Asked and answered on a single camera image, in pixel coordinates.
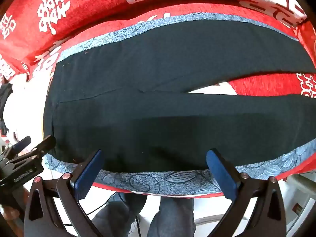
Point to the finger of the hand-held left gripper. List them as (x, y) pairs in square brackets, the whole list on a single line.
[(21, 143), (43, 146)]

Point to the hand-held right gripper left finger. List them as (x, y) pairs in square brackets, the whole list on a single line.
[(87, 175)]

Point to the white furniture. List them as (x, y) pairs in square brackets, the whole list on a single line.
[(300, 197)]

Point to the black pants with blue trim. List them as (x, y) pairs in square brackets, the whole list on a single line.
[(160, 103)]

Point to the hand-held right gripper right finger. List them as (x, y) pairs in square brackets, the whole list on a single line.
[(221, 175)]

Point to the white cloth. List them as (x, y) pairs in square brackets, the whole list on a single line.
[(27, 108)]

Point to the red printed blanket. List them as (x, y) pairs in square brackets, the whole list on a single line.
[(98, 7)]

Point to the person's right leg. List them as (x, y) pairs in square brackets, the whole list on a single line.
[(172, 217)]

